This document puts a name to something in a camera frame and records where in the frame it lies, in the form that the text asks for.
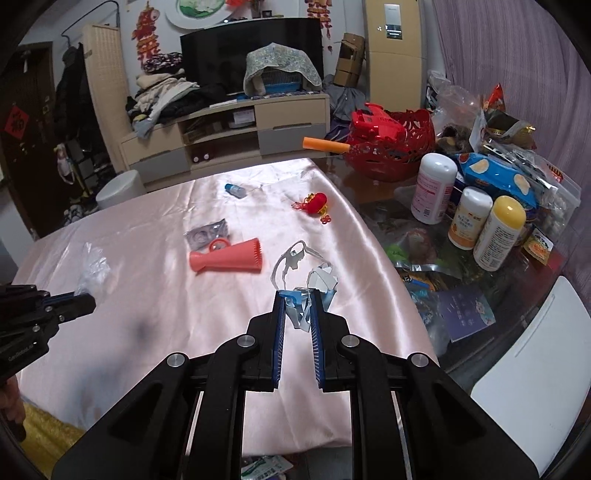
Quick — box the clear plastic bag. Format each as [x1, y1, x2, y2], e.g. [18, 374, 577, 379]
[75, 242, 111, 300]

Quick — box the silver blister pack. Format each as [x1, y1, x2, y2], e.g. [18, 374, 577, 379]
[184, 219, 230, 252]

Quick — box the coral plastic horn toy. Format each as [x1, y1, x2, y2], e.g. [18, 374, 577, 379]
[189, 238, 263, 274]

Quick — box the white blue plastic wrapper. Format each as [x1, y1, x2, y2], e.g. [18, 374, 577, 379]
[270, 240, 339, 332]

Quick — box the small blue cap bottle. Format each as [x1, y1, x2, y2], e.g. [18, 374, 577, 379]
[224, 183, 247, 199]

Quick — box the red lantern ornament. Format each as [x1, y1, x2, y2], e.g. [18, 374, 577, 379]
[291, 192, 332, 224]

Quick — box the white green medicine bag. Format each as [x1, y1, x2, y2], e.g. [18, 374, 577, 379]
[240, 455, 294, 480]

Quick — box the person left hand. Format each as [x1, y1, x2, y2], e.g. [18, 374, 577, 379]
[0, 376, 26, 425]

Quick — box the pink satin tablecloth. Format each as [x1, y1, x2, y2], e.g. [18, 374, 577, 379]
[15, 159, 434, 464]

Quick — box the white plastic chair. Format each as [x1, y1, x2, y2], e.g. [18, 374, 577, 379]
[471, 276, 591, 474]

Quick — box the white orange label bottle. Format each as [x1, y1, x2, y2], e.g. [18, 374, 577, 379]
[448, 187, 493, 251]

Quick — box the yellow cap bottle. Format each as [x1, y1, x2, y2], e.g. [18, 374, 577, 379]
[473, 195, 527, 272]

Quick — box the orange snack packet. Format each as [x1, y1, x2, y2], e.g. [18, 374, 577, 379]
[523, 227, 554, 265]

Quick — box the pile of clothes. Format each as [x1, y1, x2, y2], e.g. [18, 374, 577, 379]
[126, 52, 200, 139]

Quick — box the beige tv cabinet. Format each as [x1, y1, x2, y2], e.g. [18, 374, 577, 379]
[120, 92, 331, 192]

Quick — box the white pink label bottle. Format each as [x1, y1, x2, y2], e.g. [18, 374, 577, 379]
[411, 153, 458, 225]

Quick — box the blue cookie tin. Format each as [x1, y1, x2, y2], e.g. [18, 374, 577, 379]
[455, 153, 538, 209]

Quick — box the red chinese knot decoration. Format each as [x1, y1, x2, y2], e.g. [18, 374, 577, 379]
[131, 2, 160, 67]

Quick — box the clear storage box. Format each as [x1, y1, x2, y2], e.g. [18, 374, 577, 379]
[534, 154, 581, 242]

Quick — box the red cutout basket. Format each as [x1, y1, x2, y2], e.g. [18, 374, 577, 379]
[342, 103, 436, 183]

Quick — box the black television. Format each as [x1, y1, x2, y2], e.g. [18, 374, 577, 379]
[180, 17, 324, 95]

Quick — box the patterned cloth cover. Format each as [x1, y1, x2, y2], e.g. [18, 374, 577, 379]
[243, 43, 322, 97]

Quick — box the red snack bag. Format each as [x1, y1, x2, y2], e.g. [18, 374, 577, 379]
[484, 83, 506, 112]

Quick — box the cardboard box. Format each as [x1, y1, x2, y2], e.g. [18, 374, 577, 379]
[332, 33, 366, 88]

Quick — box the purple curtain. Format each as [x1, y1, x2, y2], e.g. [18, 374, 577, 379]
[435, 1, 590, 295]

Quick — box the beige standing air conditioner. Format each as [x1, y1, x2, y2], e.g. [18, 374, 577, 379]
[363, 0, 427, 112]

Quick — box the orange foam handle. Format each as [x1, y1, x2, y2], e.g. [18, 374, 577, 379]
[303, 137, 351, 154]

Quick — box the round wall picture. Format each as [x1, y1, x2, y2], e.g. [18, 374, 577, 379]
[165, 0, 236, 30]

